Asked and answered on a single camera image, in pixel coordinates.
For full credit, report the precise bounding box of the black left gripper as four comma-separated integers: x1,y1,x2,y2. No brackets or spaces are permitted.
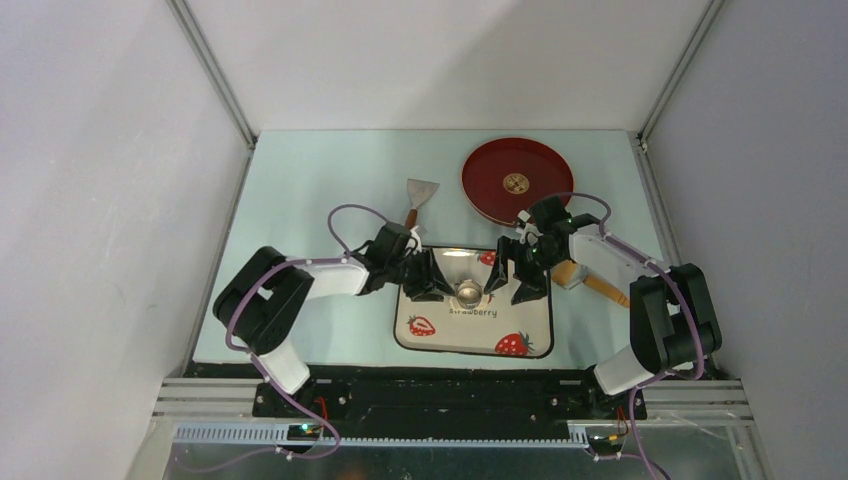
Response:
386,247,455,302

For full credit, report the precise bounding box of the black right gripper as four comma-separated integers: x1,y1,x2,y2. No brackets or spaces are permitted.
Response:
483,235,565,306

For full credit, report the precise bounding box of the round metal cutter ring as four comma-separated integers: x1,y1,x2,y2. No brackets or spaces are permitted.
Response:
454,279,484,307

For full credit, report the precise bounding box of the wooden dough roller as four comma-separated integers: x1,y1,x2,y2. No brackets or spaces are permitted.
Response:
551,260,630,309

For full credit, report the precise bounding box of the strawberry print rectangular tray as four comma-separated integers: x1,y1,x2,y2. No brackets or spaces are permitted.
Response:
394,247,554,359

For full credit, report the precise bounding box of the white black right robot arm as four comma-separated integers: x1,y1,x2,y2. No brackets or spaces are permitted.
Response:
484,193,722,418

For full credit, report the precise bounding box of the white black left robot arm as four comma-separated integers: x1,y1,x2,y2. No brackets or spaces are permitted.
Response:
212,222,454,417

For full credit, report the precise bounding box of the round red lacquer tray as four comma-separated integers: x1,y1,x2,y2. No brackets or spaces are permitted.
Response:
460,137,575,226

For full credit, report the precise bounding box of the metal scraper wooden handle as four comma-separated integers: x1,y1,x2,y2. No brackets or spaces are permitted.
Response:
405,178,440,229

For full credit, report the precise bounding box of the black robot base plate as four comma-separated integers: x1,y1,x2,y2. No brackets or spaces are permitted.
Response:
293,365,647,441

